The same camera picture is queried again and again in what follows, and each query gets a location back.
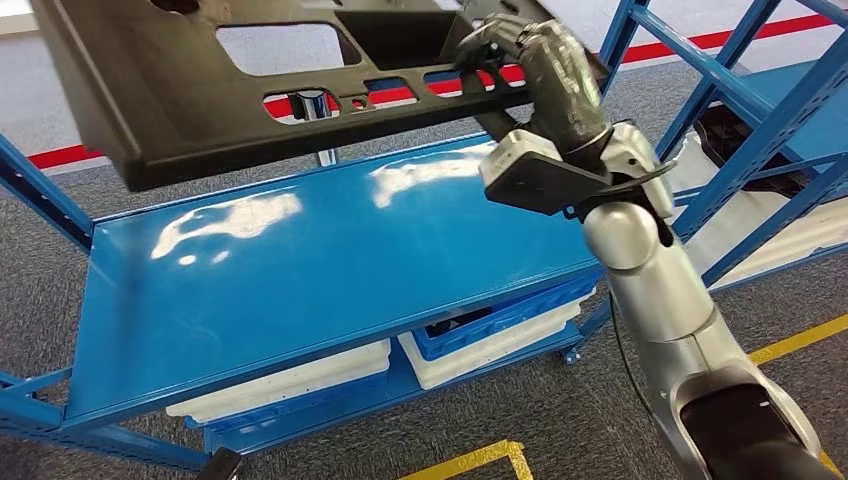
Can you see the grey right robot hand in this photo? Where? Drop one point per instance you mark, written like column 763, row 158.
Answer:
column 563, row 86

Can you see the black plastic panel with cutouts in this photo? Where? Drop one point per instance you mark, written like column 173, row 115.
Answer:
column 166, row 119

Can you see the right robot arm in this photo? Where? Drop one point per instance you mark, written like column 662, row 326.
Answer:
column 662, row 291

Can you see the black plastic panel part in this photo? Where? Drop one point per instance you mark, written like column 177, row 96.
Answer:
column 722, row 142

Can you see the blue metal shelf rack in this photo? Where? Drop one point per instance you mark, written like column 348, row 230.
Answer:
column 298, row 298
column 762, row 139

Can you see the dark part piece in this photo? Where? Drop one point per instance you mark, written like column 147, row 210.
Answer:
column 457, row 324

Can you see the blue plastic crate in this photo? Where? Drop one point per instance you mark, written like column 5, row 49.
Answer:
column 298, row 405
column 517, row 318

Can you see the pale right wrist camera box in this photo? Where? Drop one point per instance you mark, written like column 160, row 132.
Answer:
column 510, row 149

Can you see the black right wrist camera bracket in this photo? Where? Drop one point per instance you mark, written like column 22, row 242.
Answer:
column 543, row 189

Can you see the chrome stanchion post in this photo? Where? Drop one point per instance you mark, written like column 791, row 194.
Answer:
column 311, row 106

